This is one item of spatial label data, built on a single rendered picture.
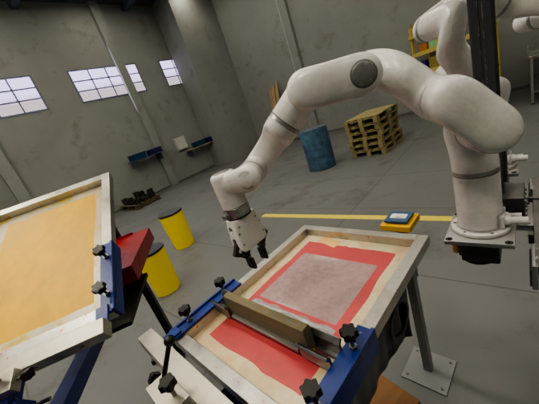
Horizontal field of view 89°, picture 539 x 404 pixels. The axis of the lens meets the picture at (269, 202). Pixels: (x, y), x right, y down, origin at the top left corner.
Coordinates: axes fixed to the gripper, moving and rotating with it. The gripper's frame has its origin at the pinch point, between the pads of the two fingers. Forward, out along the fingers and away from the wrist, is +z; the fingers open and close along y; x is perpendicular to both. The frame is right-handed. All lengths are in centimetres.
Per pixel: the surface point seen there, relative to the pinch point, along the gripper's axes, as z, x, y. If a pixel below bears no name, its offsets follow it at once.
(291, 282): 23.2, 7.5, 15.0
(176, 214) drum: 56, 344, 122
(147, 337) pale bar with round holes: 13.5, 29.4, -32.3
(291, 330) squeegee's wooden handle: 14.3, -15.3, -9.3
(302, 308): 23.3, -5.0, 5.4
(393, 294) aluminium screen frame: 20.5, -30.9, 17.6
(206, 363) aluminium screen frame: 19.2, 6.0, -26.1
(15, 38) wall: -477, 1009, 199
